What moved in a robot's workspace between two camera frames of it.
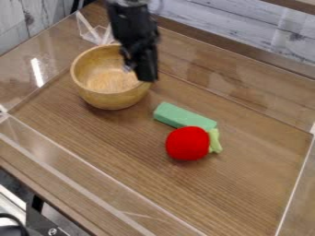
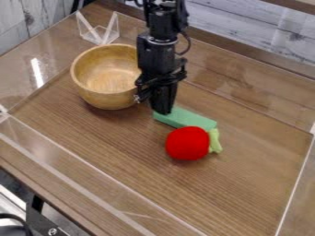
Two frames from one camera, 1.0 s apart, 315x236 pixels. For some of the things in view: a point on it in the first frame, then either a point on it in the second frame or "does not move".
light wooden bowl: (103, 83) does not move
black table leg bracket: (39, 226) does not move
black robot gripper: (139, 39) to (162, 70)
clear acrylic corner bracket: (100, 34) does not move
